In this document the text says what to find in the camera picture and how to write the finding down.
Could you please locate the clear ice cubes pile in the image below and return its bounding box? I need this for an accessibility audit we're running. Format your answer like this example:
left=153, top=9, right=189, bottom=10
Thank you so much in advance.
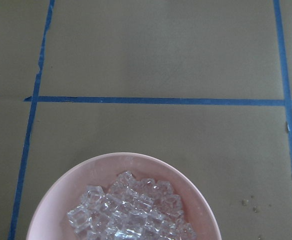
left=67, top=171, right=197, bottom=240

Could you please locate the pink bowl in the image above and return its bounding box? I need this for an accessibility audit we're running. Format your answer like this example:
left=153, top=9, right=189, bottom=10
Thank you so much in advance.
left=26, top=152, right=221, bottom=240

